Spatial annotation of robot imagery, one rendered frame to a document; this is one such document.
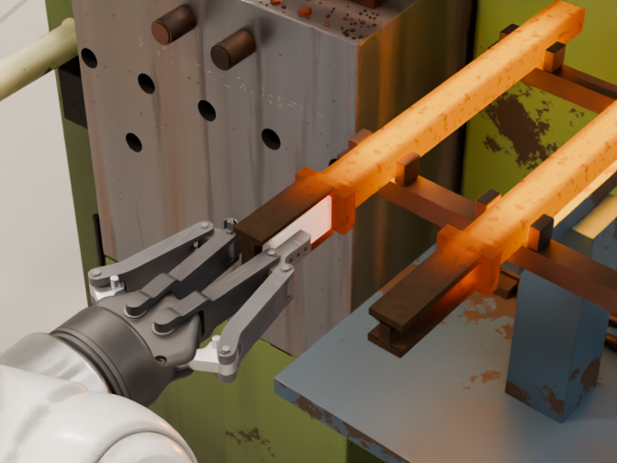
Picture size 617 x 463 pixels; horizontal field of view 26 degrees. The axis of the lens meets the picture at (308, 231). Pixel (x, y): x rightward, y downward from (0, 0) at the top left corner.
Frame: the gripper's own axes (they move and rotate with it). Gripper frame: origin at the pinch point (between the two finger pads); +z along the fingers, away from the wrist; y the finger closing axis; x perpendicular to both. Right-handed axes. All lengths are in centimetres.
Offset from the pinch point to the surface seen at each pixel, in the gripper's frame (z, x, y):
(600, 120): 25.4, 0.7, 11.0
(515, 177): 48, -27, -8
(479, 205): 10.9, 0.1, 9.2
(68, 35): 42, -31, -73
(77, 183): 46, -61, -80
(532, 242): 10.8, -0.9, 13.9
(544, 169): 17.1, 0.7, 10.9
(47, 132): 83, -95, -132
